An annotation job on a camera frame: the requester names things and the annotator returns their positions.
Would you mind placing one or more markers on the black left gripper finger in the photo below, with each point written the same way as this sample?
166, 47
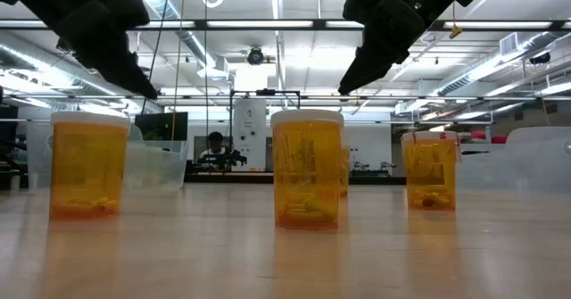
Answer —
129, 78

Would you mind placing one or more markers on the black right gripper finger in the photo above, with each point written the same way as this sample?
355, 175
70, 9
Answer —
366, 73

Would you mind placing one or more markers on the dark shelf unit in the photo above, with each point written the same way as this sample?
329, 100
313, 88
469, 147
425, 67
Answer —
8, 147

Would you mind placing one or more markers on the long black bench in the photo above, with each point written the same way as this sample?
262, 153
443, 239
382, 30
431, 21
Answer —
374, 180

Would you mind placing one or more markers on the yellow hanging connector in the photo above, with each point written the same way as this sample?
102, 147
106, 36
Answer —
455, 32

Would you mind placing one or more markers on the person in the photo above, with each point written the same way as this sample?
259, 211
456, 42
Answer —
215, 145

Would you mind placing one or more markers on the distant grey machines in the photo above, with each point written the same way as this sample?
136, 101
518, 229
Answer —
372, 167

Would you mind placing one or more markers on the black monitor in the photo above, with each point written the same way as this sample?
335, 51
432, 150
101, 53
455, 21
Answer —
160, 126

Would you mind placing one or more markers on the red containers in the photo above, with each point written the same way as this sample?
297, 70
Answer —
490, 137

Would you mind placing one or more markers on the large orange labelled pill bottle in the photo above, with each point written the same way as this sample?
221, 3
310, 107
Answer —
305, 174

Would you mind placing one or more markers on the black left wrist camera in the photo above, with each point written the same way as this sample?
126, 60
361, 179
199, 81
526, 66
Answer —
127, 6

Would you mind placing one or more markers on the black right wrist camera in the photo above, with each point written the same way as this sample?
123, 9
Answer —
363, 0

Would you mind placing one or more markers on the white cabinet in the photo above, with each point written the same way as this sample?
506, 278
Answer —
250, 134

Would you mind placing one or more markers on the orange pill bottle red marks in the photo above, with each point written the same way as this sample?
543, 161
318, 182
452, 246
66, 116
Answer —
430, 174

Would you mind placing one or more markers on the black desk device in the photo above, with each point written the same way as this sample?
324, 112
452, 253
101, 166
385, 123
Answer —
229, 158

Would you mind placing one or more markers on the clear plastic bin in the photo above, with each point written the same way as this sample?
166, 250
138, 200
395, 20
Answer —
513, 165
156, 165

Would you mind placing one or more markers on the round black ceiling camera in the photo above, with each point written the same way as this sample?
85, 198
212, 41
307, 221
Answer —
255, 56

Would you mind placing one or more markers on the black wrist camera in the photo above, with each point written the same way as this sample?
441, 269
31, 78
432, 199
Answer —
363, 0
127, 6

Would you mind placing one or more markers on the black ceiling dome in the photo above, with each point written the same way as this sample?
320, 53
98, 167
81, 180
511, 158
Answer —
540, 58

